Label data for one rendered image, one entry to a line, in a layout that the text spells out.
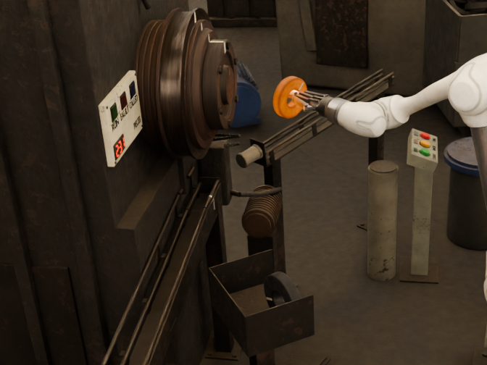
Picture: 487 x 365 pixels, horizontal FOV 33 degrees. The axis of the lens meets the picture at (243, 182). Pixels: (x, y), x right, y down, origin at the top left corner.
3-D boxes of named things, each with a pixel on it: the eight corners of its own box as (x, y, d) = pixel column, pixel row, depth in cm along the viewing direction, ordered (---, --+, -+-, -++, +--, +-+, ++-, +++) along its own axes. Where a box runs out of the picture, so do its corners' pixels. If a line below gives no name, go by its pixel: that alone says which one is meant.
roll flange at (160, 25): (138, 184, 252) (117, 36, 230) (177, 121, 293) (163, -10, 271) (169, 185, 250) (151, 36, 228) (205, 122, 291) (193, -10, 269)
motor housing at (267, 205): (248, 325, 329) (238, 209, 304) (257, 292, 348) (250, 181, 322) (280, 327, 326) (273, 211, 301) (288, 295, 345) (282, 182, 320)
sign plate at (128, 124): (107, 166, 223) (97, 105, 215) (136, 127, 246) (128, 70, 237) (115, 166, 223) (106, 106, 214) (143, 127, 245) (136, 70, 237)
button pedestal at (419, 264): (399, 284, 346) (403, 153, 317) (401, 253, 367) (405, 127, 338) (438, 287, 343) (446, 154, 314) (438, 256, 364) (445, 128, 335)
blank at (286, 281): (300, 331, 224) (310, 326, 225) (285, 278, 222) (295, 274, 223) (272, 322, 238) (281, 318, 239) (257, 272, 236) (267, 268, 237)
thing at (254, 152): (236, 166, 313) (234, 152, 310) (253, 155, 318) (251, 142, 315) (247, 170, 309) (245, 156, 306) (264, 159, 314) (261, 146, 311)
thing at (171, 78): (169, 185, 250) (151, 36, 228) (205, 122, 291) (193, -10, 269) (189, 185, 249) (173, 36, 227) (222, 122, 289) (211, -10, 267)
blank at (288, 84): (285, 123, 308) (292, 126, 306) (266, 103, 296) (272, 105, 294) (306, 89, 310) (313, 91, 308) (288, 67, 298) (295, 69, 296)
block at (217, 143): (201, 206, 303) (194, 147, 292) (206, 195, 310) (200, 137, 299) (229, 206, 301) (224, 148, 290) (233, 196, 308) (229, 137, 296)
